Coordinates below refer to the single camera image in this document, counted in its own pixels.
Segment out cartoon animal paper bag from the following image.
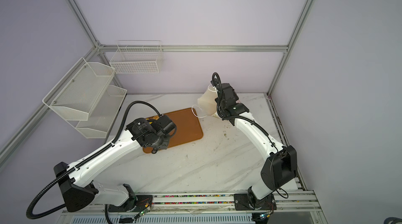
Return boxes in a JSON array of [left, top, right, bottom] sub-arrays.
[[191, 84, 219, 118]]

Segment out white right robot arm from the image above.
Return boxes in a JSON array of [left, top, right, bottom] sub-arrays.
[[211, 82, 297, 209]]

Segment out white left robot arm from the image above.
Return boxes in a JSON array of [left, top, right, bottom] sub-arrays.
[[54, 115, 177, 212]]

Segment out brown plastic tray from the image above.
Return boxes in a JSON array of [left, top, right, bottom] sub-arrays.
[[142, 107, 205, 154]]

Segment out white mesh lower shelf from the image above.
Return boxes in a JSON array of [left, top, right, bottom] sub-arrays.
[[75, 85, 127, 139]]

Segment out white mesh shelf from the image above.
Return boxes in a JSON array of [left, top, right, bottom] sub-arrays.
[[75, 85, 127, 139], [43, 58, 115, 121]]

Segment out white mesh upper shelf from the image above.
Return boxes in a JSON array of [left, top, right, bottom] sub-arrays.
[[43, 58, 115, 121]]

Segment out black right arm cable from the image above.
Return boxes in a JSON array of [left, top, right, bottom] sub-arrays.
[[211, 72, 290, 199]]

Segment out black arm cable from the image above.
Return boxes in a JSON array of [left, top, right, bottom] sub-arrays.
[[26, 100, 162, 224], [211, 72, 290, 199]]

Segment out white wire basket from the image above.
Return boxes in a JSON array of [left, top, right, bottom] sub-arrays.
[[110, 40, 164, 74]]

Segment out aluminium frame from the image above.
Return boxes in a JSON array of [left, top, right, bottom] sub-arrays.
[[1, 0, 315, 170]]

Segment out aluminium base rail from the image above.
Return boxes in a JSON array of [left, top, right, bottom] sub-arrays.
[[56, 190, 327, 224]]

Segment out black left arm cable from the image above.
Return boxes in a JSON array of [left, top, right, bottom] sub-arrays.
[[26, 100, 162, 224]]

